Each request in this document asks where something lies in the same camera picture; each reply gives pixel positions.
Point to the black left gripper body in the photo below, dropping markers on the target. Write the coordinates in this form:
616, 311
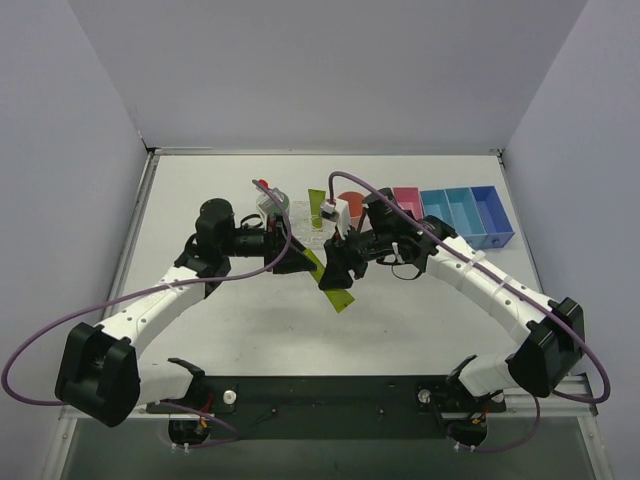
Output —
273, 245

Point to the yellow toothpaste tube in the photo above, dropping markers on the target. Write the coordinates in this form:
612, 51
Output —
316, 199
339, 297

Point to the orange plastic cup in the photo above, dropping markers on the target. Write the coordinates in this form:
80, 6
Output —
355, 205

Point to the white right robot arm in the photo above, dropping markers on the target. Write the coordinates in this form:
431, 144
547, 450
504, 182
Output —
543, 329

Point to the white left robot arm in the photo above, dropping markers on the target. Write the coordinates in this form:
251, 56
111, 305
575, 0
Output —
100, 373

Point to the large clear textured tray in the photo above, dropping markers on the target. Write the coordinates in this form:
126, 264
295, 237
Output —
307, 230

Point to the green plastic cup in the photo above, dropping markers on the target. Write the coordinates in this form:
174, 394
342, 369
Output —
266, 207

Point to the pink organizer box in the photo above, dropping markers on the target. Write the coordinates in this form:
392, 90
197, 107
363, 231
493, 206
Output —
409, 199

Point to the light blue organizer box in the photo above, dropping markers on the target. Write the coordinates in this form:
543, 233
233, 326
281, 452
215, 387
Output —
457, 208

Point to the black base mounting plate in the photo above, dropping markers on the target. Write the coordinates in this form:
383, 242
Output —
400, 407

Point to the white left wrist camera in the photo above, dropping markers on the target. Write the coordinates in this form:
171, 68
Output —
264, 188

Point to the aluminium rail frame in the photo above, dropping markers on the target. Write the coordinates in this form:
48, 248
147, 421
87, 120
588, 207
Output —
521, 404

